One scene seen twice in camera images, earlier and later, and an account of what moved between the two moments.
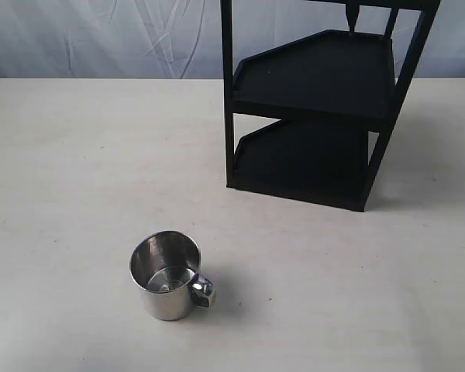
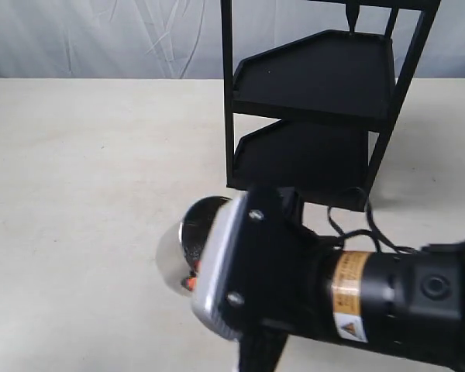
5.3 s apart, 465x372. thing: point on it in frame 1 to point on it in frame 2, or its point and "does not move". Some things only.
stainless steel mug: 165,266 to 184,239
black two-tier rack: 315,119 does not move
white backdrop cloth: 182,39 does not move
